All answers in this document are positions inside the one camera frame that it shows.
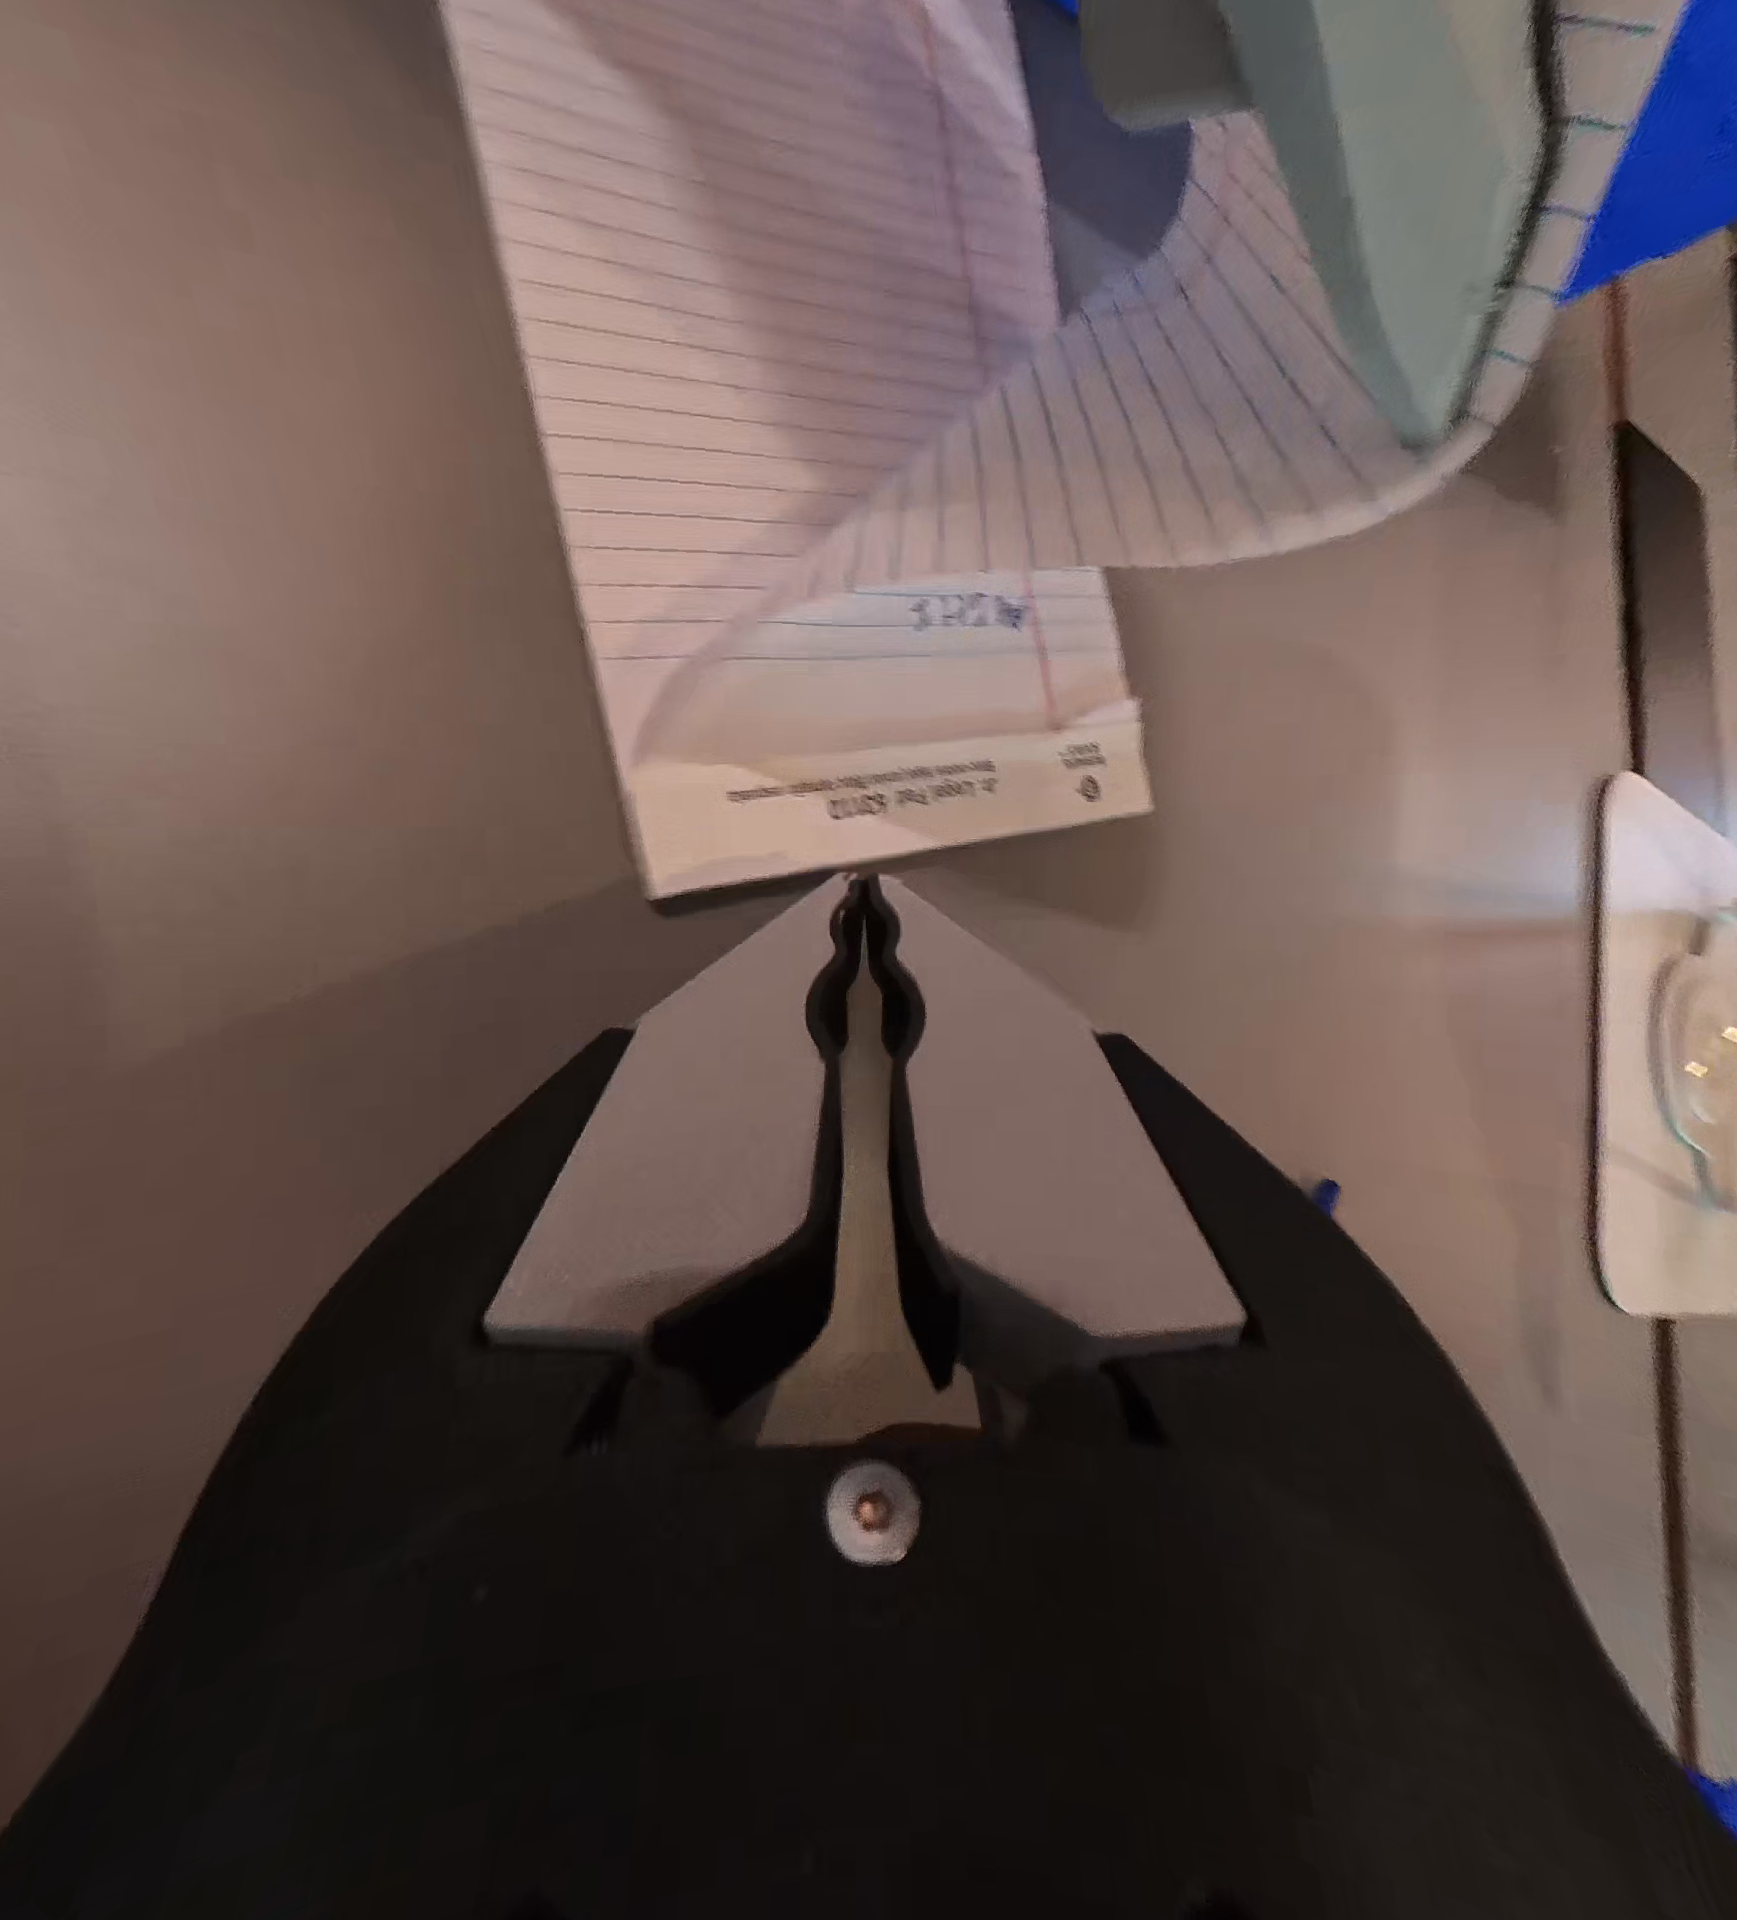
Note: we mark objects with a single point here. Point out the grey desk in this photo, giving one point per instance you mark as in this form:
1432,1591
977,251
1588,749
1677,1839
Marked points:
209,601

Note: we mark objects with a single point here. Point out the lined paper sheet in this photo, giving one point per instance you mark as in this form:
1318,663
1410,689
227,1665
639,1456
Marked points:
1183,450

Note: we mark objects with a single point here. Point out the white document stand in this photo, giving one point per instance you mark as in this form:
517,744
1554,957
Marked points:
1648,930

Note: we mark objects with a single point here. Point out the black phone on table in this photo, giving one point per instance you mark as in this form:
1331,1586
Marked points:
1663,601

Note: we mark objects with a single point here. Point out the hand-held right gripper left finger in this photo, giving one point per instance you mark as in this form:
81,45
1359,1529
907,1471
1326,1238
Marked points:
689,1171

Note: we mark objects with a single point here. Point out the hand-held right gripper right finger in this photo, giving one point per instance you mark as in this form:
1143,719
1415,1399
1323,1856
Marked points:
1062,1184

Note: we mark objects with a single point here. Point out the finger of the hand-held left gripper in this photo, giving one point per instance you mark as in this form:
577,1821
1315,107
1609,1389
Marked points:
1377,194

